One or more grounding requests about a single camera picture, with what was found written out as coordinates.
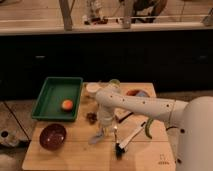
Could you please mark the green pepper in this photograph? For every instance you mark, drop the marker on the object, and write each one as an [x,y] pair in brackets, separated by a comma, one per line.
[147,128]

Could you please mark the blue sponge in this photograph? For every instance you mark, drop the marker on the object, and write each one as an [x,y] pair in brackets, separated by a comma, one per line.
[142,94]

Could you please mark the dark red bowl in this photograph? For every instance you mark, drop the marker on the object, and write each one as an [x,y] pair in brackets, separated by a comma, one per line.
[52,136]

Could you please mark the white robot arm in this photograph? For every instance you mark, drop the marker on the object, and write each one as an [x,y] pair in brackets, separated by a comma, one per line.
[194,120]

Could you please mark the wooden block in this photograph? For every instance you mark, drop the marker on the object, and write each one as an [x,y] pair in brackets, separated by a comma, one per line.
[121,115]

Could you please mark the dark brown grape bunch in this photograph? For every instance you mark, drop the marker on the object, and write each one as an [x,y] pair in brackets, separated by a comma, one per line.
[91,118]

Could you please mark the grey-blue towel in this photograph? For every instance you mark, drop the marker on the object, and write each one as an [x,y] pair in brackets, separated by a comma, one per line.
[96,138]

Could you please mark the green plastic tray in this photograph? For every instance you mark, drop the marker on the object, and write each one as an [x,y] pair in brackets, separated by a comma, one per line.
[54,91]

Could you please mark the orange fruit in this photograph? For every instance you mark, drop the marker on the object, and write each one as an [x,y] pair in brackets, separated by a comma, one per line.
[67,104]

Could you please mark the black and white marker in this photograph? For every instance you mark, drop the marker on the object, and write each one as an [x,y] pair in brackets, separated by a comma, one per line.
[116,141]

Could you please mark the white small cup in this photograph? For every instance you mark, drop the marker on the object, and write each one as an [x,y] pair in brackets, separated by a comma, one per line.
[92,89]

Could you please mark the green plastic cup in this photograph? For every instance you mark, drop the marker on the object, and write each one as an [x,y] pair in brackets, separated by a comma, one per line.
[114,82]

